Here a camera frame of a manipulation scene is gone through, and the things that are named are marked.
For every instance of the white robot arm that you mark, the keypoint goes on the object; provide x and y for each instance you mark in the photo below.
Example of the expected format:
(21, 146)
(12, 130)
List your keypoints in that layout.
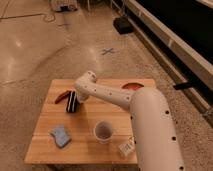
(156, 140)

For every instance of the white device on floor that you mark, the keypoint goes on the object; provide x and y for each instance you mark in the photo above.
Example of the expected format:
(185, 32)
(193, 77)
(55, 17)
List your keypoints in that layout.
(64, 5)

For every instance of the clear plastic cup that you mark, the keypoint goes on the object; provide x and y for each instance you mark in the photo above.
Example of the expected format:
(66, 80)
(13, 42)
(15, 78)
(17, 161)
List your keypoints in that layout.
(103, 132)

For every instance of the wooden table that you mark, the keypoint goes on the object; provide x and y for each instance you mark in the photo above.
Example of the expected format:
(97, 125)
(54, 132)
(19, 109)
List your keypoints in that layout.
(84, 148)

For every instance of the orange bowl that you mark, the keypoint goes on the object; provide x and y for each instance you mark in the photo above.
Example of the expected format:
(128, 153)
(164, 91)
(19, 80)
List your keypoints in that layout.
(132, 86)

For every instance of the black object on floor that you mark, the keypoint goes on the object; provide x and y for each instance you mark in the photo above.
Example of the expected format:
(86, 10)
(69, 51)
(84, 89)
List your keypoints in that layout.
(122, 25)

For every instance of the red brown chili pepper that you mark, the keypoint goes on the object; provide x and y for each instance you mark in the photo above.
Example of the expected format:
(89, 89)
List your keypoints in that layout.
(62, 96)

